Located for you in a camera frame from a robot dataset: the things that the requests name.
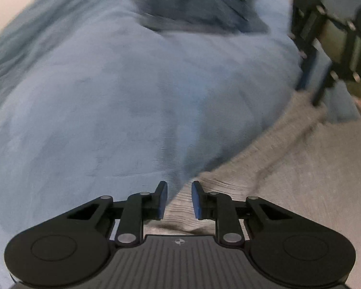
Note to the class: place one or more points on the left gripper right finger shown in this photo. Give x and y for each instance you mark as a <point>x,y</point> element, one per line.
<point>283,246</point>

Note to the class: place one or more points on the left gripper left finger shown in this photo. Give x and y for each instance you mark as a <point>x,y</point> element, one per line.
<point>77,244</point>

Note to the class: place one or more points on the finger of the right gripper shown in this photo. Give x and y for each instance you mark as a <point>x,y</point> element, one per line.
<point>307,19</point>
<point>349,68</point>

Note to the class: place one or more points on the grey polo shirt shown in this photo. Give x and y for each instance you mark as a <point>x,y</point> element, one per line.
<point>309,161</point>

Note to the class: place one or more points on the dark blue jeans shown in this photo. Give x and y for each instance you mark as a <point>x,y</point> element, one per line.
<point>201,16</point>

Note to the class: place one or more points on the blue fleece duvet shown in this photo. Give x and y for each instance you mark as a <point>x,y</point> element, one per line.
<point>99,104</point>

